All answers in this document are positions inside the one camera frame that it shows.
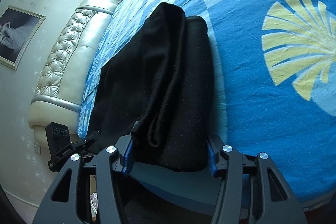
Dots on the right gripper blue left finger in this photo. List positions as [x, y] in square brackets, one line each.
[128, 161]

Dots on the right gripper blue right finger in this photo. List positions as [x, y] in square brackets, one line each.
[211, 160]

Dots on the black pants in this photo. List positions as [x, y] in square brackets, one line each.
[159, 89]

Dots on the cream tufted leather headboard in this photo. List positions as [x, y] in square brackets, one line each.
[59, 92]

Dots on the blue patterned bed sheet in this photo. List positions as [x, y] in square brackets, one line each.
[274, 63]

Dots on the framed wall picture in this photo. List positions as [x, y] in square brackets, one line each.
[18, 26]

